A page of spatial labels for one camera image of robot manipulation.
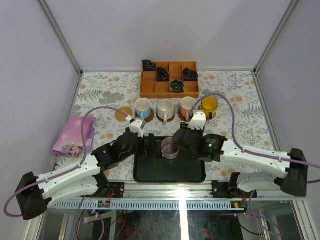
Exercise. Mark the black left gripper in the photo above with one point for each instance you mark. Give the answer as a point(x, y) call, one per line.
point(140, 144)

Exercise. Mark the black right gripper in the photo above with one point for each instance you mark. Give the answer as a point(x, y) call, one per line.
point(201, 132)

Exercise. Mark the lilac mug black handle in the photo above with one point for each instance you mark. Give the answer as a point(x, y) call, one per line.
point(168, 149)

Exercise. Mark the brown wooden coaster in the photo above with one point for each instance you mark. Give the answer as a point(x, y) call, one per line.
point(168, 121)
point(149, 119)
point(182, 118)

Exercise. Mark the woven rattan coaster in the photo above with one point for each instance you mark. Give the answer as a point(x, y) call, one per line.
point(211, 116)
point(122, 113)

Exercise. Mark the pink mug white inside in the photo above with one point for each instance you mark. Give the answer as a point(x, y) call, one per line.
point(186, 105)

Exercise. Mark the yellow mug black outside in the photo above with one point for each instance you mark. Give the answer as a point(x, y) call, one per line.
point(209, 104)

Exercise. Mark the white speckled mug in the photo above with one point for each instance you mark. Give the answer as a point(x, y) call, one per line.
point(165, 110)

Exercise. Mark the blue mug white inside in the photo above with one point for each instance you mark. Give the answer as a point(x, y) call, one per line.
point(143, 108)

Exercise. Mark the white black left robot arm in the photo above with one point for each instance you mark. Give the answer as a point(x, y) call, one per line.
point(35, 194)

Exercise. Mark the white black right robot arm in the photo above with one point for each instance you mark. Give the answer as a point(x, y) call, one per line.
point(284, 170)

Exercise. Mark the black plastic tray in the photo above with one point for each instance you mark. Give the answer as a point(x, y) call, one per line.
point(154, 169)

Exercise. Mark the rolled green leaf cloth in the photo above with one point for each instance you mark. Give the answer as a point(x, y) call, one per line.
point(176, 86)

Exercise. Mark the orange wooden compartment box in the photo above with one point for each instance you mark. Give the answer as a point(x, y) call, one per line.
point(151, 89)

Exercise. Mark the rolled dark cloth right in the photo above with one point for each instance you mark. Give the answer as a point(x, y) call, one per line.
point(189, 75)

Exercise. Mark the rolled dark cloth orange accents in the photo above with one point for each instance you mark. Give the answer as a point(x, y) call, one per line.
point(162, 75)

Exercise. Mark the purple princess print pouch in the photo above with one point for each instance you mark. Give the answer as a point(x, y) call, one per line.
point(70, 143)

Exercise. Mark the rolled dark cloth top-left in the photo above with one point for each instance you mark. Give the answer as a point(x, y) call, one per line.
point(148, 66)

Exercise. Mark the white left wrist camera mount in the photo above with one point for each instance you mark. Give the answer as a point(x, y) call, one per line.
point(136, 126)

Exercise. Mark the aluminium front frame rail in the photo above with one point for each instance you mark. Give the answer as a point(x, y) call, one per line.
point(139, 196)

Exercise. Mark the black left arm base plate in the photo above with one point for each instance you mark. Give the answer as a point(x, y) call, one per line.
point(115, 190)

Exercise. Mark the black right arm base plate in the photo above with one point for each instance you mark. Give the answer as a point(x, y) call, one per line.
point(228, 190)

